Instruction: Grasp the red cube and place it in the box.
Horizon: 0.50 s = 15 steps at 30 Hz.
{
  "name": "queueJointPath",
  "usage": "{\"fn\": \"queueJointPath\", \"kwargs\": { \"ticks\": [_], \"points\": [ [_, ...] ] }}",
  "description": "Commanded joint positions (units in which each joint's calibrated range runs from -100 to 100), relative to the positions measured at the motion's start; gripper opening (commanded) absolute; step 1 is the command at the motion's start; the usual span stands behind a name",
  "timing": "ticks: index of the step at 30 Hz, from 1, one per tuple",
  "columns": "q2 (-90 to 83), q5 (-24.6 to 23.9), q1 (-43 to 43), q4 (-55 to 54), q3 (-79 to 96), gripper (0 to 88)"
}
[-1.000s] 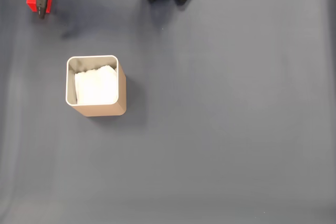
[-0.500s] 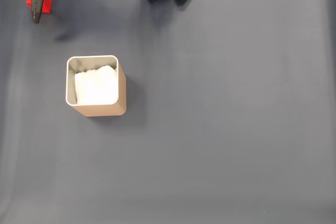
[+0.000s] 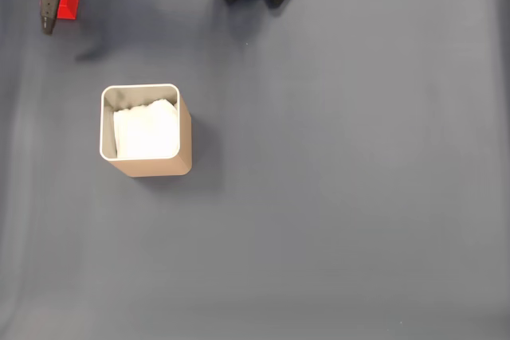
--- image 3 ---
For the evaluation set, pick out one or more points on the red cube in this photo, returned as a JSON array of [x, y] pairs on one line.
[[69, 7]]

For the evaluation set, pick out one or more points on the beige square metal box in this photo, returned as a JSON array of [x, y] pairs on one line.
[[159, 166]]

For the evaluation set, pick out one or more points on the white tissue paper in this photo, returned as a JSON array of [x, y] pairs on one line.
[[145, 133]]

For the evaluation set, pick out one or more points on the dark blue table mat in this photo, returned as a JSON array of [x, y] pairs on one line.
[[358, 196]]

